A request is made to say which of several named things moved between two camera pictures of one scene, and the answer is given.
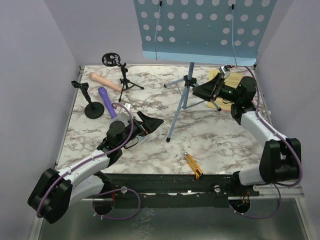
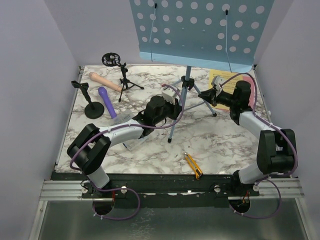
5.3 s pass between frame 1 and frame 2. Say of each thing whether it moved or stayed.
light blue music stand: stayed
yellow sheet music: stayed
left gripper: moved
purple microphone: stayed
